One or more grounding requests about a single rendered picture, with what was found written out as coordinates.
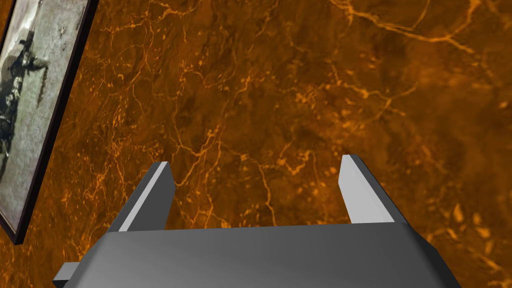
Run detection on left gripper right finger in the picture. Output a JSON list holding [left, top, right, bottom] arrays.
[[337, 153, 409, 225]]

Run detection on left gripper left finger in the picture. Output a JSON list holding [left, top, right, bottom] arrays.
[[107, 161, 177, 233]]

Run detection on black framed grey picture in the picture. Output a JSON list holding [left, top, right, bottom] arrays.
[[0, 0, 100, 246]]

